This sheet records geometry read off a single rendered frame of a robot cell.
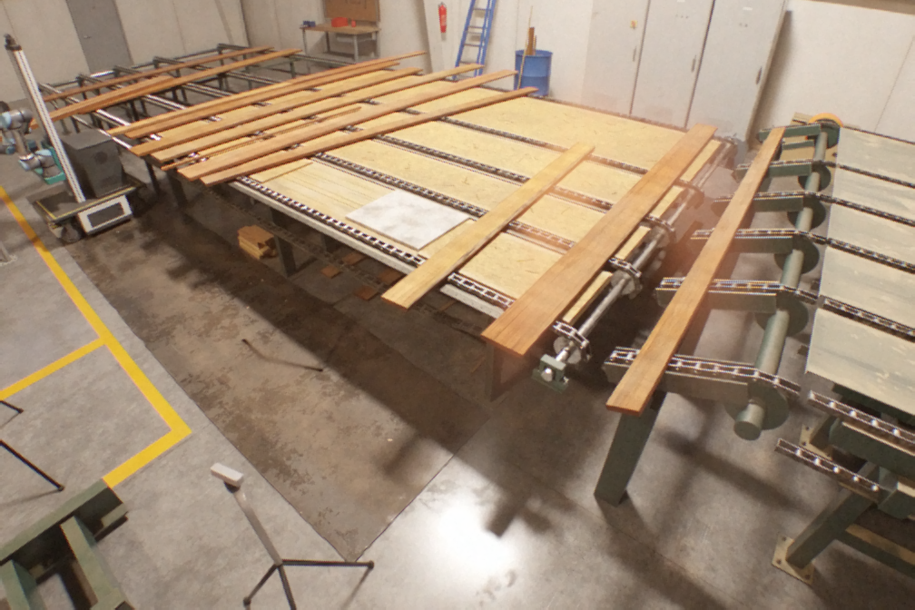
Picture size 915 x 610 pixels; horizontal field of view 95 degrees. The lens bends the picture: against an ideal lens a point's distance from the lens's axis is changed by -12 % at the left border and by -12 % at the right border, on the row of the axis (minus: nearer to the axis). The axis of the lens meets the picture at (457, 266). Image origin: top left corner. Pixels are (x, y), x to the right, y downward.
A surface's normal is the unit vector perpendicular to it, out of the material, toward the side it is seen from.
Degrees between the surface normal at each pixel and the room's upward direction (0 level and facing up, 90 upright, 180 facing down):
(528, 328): 0
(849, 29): 87
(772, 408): 90
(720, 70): 90
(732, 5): 90
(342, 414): 0
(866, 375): 0
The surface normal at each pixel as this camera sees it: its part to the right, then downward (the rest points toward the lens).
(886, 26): -0.59, 0.40
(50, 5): 0.75, 0.29
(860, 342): 0.00, -0.82
